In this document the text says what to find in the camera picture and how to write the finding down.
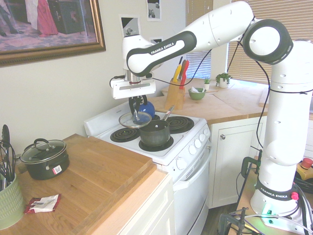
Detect red and white packet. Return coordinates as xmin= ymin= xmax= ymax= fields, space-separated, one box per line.
xmin=23 ymin=193 xmax=62 ymax=214

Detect green bowl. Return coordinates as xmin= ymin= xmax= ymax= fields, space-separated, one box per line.
xmin=187 ymin=87 xmax=207 ymax=101

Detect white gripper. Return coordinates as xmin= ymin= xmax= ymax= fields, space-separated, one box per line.
xmin=111 ymin=79 xmax=157 ymax=117

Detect bushy plant in white pot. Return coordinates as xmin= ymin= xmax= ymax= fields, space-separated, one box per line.
xmin=215 ymin=72 xmax=233 ymax=89

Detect red emergency stop button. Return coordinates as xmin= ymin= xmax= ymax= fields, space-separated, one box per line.
xmin=299 ymin=158 xmax=313 ymax=171

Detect black wire whisk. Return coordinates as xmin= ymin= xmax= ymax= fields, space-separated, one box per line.
xmin=0 ymin=141 xmax=15 ymax=184

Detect glass lid with metal handle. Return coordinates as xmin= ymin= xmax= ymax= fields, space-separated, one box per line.
xmin=118 ymin=109 xmax=152 ymax=129

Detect large wooden butcher block board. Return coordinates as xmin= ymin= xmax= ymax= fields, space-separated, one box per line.
xmin=0 ymin=133 xmax=157 ymax=235

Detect gold framed painting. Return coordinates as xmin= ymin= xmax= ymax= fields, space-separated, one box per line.
xmin=0 ymin=0 xmax=107 ymax=68

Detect narrow wooden window blind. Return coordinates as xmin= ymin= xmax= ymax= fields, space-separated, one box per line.
xmin=185 ymin=0 xmax=213 ymax=79

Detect green ribbed utensil holder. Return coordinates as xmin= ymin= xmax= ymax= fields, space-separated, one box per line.
xmin=0 ymin=171 xmax=25 ymax=231

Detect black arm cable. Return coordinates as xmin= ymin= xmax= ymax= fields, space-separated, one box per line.
xmin=151 ymin=17 xmax=271 ymax=149

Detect dark metal saucepan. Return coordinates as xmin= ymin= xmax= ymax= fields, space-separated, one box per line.
xmin=138 ymin=105 xmax=176 ymax=147

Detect white corner cabinet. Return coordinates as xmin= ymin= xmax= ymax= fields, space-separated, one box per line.
xmin=207 ymin=115 xmax=269 ymax=209

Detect wooden knife block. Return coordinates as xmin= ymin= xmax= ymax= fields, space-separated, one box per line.
xmin=164 ymin=77 xmax=186 ymax=110

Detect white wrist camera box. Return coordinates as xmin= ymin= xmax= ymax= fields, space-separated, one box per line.
xmin=109 ymin=76 xmax=126 ymax=89

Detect white electric stove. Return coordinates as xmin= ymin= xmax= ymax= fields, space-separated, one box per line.
xmin=83 ymin=100 xmax=213 ymax=235

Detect black coiled cable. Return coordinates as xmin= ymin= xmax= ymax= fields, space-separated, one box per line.
xmin=293 ymin=170 xmax=313 ymax=190

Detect white cabinet with wooden counter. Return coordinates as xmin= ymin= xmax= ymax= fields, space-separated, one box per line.
xmin=92 ymin=167 xmax=177 ymax=235

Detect blue kettle with black handle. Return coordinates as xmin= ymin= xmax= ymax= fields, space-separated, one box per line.
xmin=133 ymin=95 xmax=156 ymax=120

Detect green metal clamp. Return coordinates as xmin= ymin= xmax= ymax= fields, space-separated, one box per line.
xmin=241 ymin=149 xmax=264 ymax=177

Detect dark metal clamp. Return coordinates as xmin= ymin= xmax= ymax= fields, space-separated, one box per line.
xmin=218 ymin=207 xmax=247 ymax=235

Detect wide wooden window blind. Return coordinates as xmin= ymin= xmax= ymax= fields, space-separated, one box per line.
xmin=227 ymin=0 xmax=313 ymax=88

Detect black cooking pot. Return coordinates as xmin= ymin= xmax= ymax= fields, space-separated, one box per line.
xmin=20 ymin=146 xmax=70 ymax=181

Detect glass lid with black handle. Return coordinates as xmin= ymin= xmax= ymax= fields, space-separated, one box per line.
xmin=20 ymin=138 xmax=67 ymax=164

